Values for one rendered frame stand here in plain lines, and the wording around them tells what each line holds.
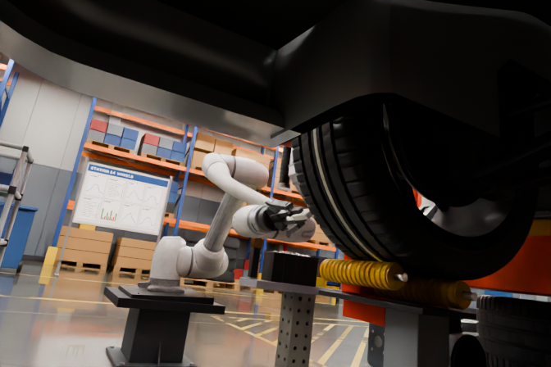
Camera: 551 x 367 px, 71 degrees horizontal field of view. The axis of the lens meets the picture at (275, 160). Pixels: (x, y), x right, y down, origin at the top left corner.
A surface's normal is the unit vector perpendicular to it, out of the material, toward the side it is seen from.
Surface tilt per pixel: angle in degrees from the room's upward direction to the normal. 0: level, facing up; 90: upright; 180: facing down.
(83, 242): 90
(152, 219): 90
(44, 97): 90
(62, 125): 90
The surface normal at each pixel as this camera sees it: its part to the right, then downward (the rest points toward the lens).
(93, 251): 0.47, -0.19
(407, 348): -0.87, -0.24
